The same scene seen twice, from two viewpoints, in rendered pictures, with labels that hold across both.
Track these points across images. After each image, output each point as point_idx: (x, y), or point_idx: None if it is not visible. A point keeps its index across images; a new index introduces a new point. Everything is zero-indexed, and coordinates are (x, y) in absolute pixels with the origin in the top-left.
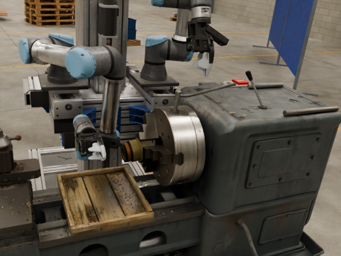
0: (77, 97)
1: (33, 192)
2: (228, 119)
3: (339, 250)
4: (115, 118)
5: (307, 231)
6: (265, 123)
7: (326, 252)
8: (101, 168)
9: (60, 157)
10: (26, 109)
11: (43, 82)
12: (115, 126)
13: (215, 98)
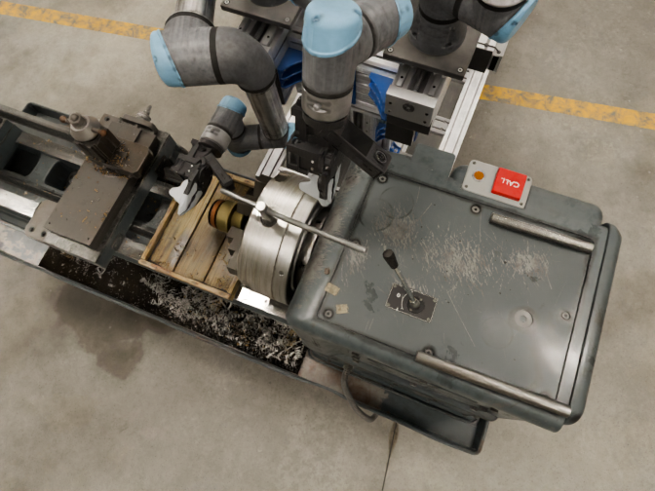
0: (267, 42)
1: (165, 169)
2: (306, 299)
3: (653, 415)
4: (273, 127)
5: (643, 356)
6: (357, 348)
7: (626, 402)
8: (246, 180)
9: None
10: None
11: None
12: (277, 133)
13: (370, 222)
